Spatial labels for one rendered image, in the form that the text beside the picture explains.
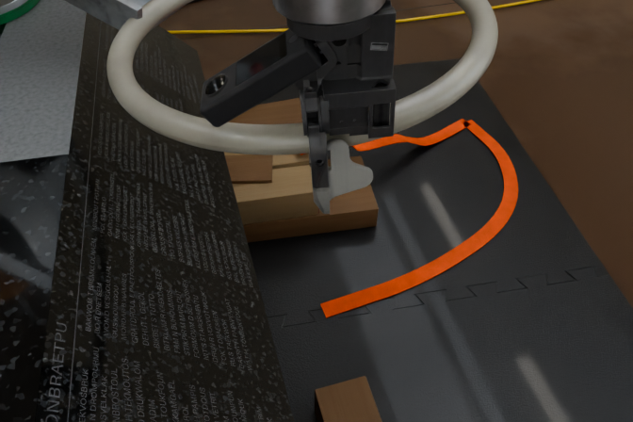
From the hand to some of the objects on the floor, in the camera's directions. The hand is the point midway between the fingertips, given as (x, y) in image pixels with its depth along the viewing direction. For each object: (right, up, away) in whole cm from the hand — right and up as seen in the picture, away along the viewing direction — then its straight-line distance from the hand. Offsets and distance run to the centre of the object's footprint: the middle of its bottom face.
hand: (316, 185), depth 57 cm
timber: (+9, -62, +60) cm, 87 cm away
